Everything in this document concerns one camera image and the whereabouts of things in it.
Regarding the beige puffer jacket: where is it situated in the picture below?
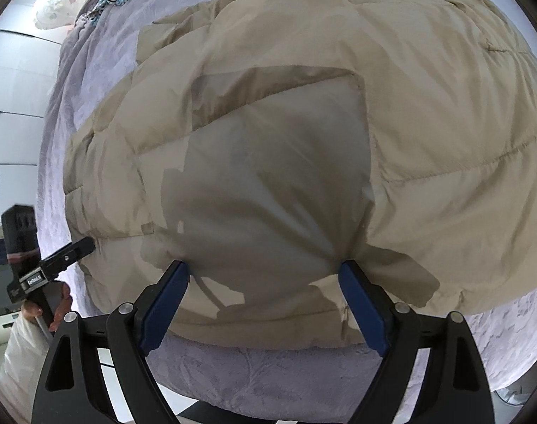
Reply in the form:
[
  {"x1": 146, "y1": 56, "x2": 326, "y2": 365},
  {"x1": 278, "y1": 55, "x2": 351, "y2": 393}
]
[{"x1": 64, "y1": 0, "x2": 537, "y2": 349}]

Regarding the lavender floral bedspread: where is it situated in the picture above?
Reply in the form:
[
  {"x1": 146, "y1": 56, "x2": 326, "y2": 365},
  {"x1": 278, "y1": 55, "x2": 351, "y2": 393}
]
[{"x1": 37, "y1": 0, "x2": 537, "y2": 422}]

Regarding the white wardrobe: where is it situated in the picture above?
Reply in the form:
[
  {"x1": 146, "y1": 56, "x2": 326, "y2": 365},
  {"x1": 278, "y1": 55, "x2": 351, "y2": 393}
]
[{"x1": 0, "y1": 3, "x2": 66, "y2": 217}]

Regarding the person left hand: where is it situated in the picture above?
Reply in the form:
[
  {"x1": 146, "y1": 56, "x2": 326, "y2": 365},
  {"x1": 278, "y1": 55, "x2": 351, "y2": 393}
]
[{"x1": 21, "y1": 281, "x2": 73, "y2": 333}]

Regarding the white floral mesh cover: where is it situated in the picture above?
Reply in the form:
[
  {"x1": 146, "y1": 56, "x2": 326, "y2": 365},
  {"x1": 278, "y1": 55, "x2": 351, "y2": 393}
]
[{"x1": 33, "y1": 0, "x2": 84, "y2": 31}]

